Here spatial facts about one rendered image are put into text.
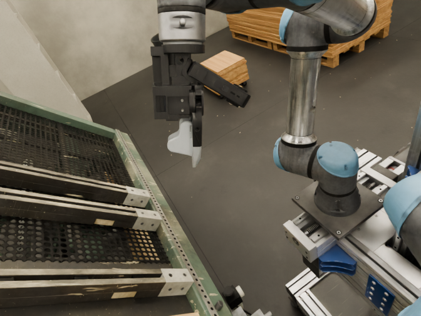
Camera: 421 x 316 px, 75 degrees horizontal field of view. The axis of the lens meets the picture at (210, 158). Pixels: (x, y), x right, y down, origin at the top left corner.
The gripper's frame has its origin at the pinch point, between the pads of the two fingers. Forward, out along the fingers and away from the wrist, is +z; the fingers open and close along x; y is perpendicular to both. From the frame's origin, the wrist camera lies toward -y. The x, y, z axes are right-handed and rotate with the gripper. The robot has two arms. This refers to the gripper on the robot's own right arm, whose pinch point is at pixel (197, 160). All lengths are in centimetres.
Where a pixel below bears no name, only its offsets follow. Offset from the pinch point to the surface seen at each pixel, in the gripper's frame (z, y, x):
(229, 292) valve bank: 70, -14, -36
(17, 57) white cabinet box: -22, 195, -330
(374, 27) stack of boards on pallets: -57, -251, -313
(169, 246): 59, 10, -54
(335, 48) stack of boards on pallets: -31, -191, -295
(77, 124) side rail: 24, 73, -147
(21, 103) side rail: 7, 98, -133
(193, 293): 64, 1, -32
